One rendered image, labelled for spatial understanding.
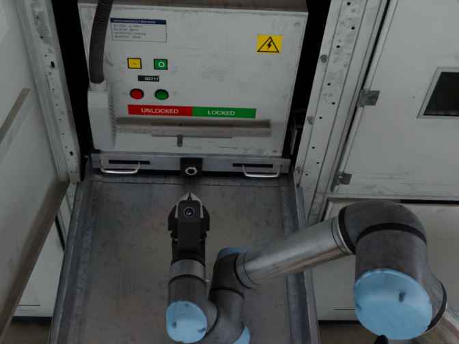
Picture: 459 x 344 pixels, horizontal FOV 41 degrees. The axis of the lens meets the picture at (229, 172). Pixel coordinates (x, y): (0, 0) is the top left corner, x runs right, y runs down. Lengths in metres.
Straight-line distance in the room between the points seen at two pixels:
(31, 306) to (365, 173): 1.29
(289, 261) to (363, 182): 0.58
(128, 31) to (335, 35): 0.45
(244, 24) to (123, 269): 0.66
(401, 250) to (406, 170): 0.71
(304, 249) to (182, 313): 0.25
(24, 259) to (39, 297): 0.69
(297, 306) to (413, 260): 0.56
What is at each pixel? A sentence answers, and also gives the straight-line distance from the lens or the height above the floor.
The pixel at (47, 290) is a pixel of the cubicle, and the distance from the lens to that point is 2.24.
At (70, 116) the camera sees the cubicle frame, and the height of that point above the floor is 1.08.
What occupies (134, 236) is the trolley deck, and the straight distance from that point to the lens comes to 1.61.
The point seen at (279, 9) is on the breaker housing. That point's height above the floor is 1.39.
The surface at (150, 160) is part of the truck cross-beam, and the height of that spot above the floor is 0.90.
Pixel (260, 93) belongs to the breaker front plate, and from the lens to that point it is 1.52.
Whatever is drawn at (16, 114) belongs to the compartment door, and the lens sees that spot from 1.37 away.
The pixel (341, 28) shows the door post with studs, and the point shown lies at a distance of 1.36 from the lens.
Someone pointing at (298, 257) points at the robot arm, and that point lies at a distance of 1.18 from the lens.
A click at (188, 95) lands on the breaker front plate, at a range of 1.52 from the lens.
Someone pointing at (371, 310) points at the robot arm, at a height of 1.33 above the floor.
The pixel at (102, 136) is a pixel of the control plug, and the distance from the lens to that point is 1.48.
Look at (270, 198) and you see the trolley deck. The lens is 1.69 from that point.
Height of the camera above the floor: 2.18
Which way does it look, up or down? 50 degrees down
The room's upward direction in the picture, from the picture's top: 5 degrees clockwise
